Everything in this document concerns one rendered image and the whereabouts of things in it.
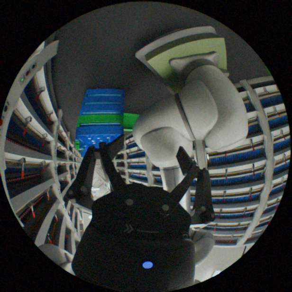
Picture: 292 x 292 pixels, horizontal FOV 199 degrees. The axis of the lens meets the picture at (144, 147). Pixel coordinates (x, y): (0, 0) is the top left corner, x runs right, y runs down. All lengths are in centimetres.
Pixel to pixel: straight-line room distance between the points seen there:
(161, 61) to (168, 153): 27
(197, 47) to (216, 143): 28
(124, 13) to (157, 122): 54
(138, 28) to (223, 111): 49
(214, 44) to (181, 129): 31
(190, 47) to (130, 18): 33
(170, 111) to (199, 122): 7
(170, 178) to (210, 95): 24
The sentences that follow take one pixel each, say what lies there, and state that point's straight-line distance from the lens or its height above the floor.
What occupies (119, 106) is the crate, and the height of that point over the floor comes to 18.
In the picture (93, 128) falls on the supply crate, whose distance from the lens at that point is 52.
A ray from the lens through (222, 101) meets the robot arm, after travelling 20.
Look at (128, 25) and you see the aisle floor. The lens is 53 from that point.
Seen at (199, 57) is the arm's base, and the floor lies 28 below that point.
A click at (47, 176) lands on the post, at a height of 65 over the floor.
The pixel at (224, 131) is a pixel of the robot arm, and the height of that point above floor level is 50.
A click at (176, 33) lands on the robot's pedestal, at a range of 36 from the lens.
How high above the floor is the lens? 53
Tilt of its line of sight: 9 degrees down
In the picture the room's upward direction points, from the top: 175 degrees clockwise
